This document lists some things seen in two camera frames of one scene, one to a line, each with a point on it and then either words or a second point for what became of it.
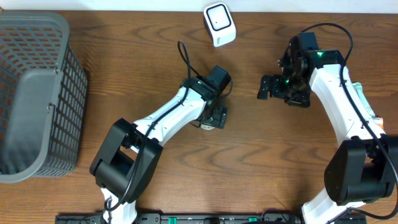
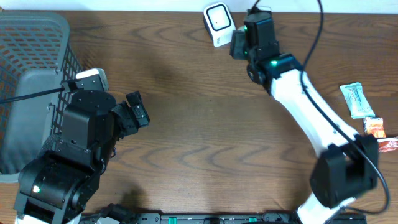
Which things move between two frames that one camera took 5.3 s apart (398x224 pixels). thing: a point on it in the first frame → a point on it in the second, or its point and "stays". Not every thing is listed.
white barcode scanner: [220, 23] stays
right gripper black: [301, 99] → [237, 47]
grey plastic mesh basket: [43, 96] stays
